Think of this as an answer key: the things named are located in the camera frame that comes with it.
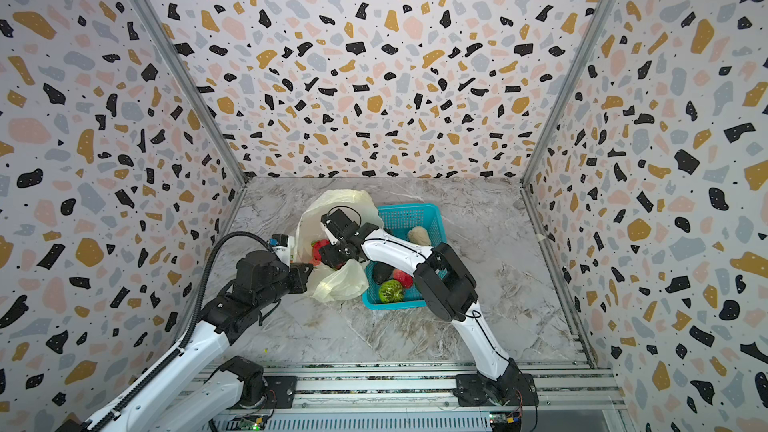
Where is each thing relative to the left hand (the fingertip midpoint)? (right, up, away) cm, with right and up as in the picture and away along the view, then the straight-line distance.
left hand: (313, 261), depth 78 cm
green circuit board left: (-12, -37, -8) cm, 39 cm away
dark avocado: (+17, -5, +12) cm, 22 cm away
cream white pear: (+29, +5, +19) cm, 35 cm away
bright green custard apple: (+20, -10, +6) cm, 23 cm away
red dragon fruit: (-4, +2, +16) cm, 17 cm away
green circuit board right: (+47, -37, -6) cm, 60 cm away
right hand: (0, +2, +13) cm, 13 cm away
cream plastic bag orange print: (+8, -2, -14) cm, 16 cm away
